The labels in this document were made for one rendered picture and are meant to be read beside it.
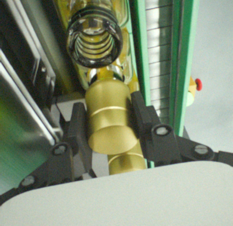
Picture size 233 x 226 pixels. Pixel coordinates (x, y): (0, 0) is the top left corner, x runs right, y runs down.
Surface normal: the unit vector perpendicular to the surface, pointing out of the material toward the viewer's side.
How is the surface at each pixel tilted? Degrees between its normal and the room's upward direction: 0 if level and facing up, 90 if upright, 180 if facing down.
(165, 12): 0
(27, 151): 90
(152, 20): 0
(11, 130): 90
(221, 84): 0
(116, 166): 90
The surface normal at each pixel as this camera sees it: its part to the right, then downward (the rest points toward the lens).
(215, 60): 0.11, 0.72
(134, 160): 0.34, -0.68
